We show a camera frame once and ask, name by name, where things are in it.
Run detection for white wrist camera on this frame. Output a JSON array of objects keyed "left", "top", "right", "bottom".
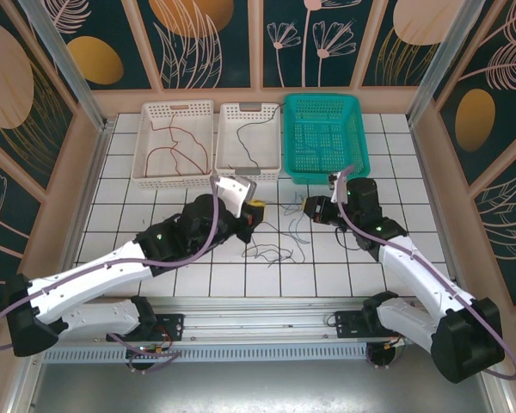
[
  {"left": 327, "top": 169, "right": 350, "bottom": 204},
  {"left": 212, "top": 175, "right": 259, "bottom": 219}
]

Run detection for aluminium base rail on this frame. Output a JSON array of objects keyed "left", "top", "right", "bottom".
[{"left": 79, "top": 294, "right": 373, "bottom": 346}]

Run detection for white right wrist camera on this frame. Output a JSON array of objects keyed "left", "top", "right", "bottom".
[{"left": 327, "top": 169, "right": 350, "bottom": 204}]

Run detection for teal plastic basket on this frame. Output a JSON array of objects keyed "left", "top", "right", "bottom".
[{"left": 282, "top": 93, "right": 372, "bottom": 186}]

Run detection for large white plastic basket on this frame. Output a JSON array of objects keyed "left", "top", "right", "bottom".
[{"left": 130, "top": 99, "right": 215, "bottom": 193}]

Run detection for black thin wire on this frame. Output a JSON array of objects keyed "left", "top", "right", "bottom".
[
  {"left": 225, "top": 104, "right": 283, "bottom": 172},
  {"left": 240, "top": 243, "right": 306, "bottom": 264},
  {"left": 264, "top": 221, "right": 298, "bottom": 242}
]

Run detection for aluminium frame post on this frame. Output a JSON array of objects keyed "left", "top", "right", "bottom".
[
  {"left": 19, "top": 0, "right": 113, "bottom": 133},
  {"left": 406, "top": 0, "right": 482, "bottom": 128}
]

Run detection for red thin wire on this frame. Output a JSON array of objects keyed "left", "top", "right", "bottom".
[
  {"left": 169, "top": 111, "right": 182, "bottom": 176},
  {"left": 149, "top": 124, "right": 211, "bottom": 173}
]

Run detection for small white basket grey handles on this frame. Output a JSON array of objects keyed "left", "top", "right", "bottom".
[{"left": 213, "top": 102, "right": 283, "bottom": 184}]

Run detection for grey slotted cable duct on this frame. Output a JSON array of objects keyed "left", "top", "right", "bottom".
[{"left": 42, "top": 345, "right": 371, "bottom": 363}]

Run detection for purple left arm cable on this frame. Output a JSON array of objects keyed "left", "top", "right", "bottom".
[{"left": 0, "top": 175, "right": 223, "bottom": 375}]

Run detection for black round cable port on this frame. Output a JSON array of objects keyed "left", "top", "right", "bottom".
[
  {"left": 366, "top": 342, "right": 397, "bottom": 370},
  {"left": 126, "top": 347, "right": 156, "bottom": 376}
]

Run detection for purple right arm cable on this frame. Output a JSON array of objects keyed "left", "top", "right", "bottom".
[{"left": 333, "top": 165, "right": 516, "bottom": 382}]

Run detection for blue thin wire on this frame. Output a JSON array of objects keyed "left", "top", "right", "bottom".
[
  {"left": 281, "top": 192, "right": 311, "bottom": 216},
  {"left": 283, "top": 214, "right": 313, "bottom": 247},
  {"left": 295, "top": 128, "right": 335, "bottom": 161}
]

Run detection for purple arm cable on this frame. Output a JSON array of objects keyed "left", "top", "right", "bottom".
[
  {"left": 0, "top": 175, "right": 223, "bottom": 375},
  {"left": 333, "top": 165, "right": 516, "bottom": 382}
]

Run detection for aluminium side rail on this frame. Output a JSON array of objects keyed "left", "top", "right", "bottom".
[
  {"left": 408, "top": 120, "right": 464, "bottom": 298},
  {"left": 46, "top": 120, "right": 115, "bottom": 313}
]

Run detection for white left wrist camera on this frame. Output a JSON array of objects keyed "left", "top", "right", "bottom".
[{"left": 212, "top": 175, "right": 259, "bottom": 219}]

